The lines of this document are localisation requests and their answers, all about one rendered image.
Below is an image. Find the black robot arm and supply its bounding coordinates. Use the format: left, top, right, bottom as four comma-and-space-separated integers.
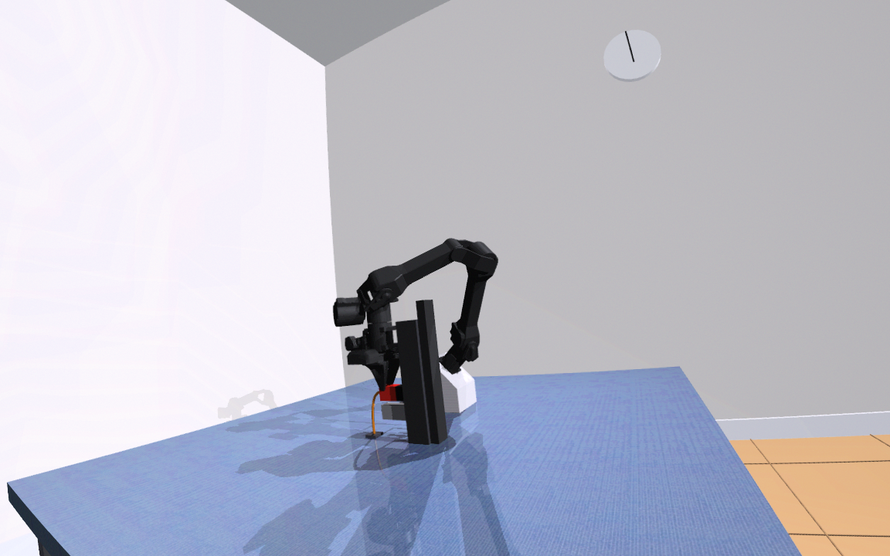
333, 238, 498, 375

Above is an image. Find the black post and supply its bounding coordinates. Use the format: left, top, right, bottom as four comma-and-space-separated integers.
395, 300, 448, 445

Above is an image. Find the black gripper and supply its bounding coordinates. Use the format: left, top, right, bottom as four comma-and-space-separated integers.
348, 322, 400, 392

